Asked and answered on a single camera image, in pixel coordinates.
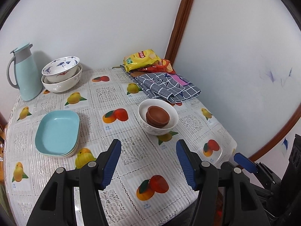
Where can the yellow chips bag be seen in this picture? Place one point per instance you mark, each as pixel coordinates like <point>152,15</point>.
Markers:
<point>140,59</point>

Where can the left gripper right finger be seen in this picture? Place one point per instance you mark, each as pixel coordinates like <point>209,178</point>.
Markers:
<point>241,204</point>

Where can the red chips bag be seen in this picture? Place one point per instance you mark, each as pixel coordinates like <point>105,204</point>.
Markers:
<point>162,66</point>

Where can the large white bowl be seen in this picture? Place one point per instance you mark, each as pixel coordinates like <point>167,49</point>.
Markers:
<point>64,85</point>

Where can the blue patterned white bowl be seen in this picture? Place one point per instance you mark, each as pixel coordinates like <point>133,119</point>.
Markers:
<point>61,69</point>

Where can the light blue thermos jug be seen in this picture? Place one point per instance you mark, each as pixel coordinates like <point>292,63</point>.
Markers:
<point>26,73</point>

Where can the brown clay bowl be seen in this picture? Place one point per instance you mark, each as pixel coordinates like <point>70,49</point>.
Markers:
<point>156,125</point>
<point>157,114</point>

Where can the grey checked cloth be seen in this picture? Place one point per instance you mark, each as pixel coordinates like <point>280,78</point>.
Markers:
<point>172,88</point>

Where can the blue square plate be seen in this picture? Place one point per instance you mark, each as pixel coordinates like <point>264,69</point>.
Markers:
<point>57,132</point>

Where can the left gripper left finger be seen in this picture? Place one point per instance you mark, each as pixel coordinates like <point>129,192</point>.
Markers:
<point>55,206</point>

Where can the fruit print tablecloth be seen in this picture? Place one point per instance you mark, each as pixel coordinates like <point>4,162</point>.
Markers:
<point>148,186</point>

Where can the white ceramic bowl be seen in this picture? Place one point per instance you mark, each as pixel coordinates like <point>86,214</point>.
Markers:
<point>142,109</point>

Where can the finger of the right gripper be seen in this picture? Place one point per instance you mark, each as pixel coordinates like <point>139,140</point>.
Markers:
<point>245,162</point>

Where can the pink square plate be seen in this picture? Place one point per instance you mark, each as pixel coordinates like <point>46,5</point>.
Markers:
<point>67,154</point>

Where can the brown wooden door frame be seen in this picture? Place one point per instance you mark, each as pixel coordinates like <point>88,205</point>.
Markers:
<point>178,29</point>

